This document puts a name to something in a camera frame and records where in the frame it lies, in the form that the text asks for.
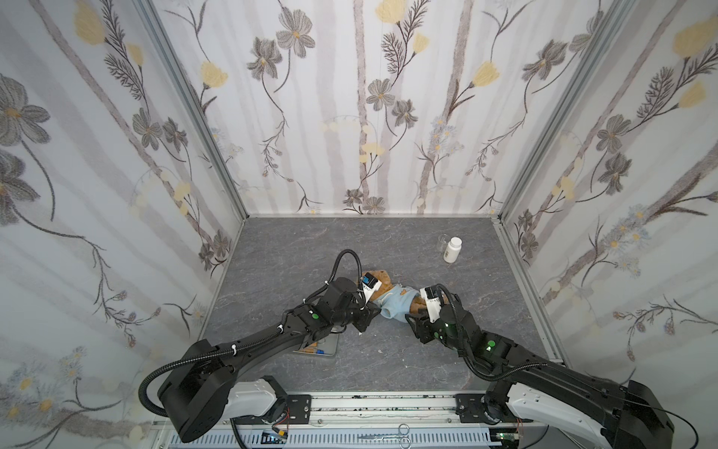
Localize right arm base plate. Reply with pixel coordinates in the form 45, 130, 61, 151
454, 392, 532, 426

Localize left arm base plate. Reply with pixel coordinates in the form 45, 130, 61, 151
234, 395, 312, 426

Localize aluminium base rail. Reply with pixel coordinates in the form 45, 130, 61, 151
150, 391, 618, 449

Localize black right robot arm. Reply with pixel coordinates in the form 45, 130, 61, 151
405, 284, 678, 448

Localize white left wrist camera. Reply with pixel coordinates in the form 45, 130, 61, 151
359, 272, 383, 303

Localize brown teddy bear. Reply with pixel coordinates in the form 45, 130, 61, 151
367, 271, 426, 314

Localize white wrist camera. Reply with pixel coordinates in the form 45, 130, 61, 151
420, 286, 443, 323
359, 272, 383, 303

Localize light blue fleece hoodie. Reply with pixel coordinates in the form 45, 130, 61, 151
371, 284, 423, 323

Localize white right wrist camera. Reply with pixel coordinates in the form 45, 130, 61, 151
420, 286, 443, 323

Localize metal scissors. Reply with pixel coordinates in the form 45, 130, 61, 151
357, 423, 412, 449

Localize clear plastic cup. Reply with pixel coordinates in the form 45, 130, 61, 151
437, 234, 451, 253

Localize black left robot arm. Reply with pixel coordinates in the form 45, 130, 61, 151
138, 249, 383, 443

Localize white plastic bottle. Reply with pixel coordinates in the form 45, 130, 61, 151
443, 237, 463, 264

